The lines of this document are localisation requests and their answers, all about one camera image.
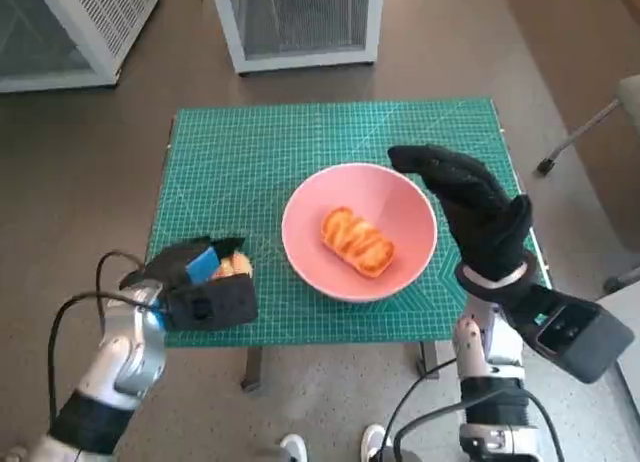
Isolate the round toy bread bun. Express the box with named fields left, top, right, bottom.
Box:
left=214, top=251, right=255, bottom=282

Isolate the green cutting mat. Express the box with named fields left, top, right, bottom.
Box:
left=144, top=99, right=554, bottom=344

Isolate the long striped toy bread loaf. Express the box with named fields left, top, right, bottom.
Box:
left=320, top=206, right=396, bottom=279

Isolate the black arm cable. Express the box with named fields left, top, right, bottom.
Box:
left=389, top=359, right=559, bottom=462
left=46, top=250, right=161, bottom=453

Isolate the white cabinet with mesh door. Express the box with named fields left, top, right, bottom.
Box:
left=208, top=0, right=377, bottom=76

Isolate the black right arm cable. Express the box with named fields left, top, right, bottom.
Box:
left=389, top=359, right=559, bottom=462

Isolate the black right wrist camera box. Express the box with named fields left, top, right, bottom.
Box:
left=504, top=281, right=636, bottom=383

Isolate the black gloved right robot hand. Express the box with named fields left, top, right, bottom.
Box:
left=387, top=144, right=535, bottom=284

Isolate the white cabinet with perforated side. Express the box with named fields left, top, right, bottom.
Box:
left=0, top=0, right=162, bottom=93

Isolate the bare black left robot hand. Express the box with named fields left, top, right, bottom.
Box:
left=144, top=234, right=246, bottom=289

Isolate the white shoe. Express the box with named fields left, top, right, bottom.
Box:
left=360, top=424, right=390, bottom=462
left=278, top=434, right=309, bottom=462

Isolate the black table leg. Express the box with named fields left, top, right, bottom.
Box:
left=415, top=340, right=441, bottom=381
left=239, top=344, right=271, bottom=393

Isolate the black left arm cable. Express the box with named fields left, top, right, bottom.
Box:
left=46, top=250, right=161, bottom=453

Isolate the office chair with casters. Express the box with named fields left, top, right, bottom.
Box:
left=535, top=74, right=640, bottom=296

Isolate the pink bowl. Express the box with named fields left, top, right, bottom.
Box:
left=281, top=164, right=439, bottom=303

